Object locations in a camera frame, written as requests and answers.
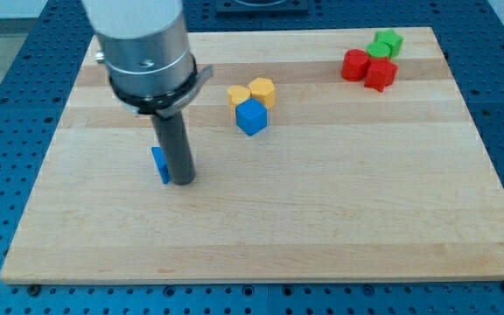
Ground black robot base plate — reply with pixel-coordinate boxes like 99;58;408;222
214;0;309;17

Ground red cylinder block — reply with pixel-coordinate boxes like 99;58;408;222
340;49;370;81

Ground green cylinder block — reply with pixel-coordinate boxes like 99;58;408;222
366;41;391;59

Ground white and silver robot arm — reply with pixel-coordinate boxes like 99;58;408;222
82;0;214;186

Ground blue triangle block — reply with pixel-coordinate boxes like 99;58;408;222
151;146;171;185

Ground light wooden board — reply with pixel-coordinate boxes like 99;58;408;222
0;27;504;285

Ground yellow hexagon block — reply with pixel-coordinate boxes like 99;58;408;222
248;77;276;109

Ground blue cube block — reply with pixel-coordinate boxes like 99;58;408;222
235;98;268;136

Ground green star block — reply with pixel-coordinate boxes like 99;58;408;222
374;29;404;58

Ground yellow heart block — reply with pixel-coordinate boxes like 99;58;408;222
227;85;251;117

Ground red star block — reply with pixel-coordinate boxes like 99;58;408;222
364;58;398;93

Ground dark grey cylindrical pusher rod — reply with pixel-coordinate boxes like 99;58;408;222
151;112;196;186

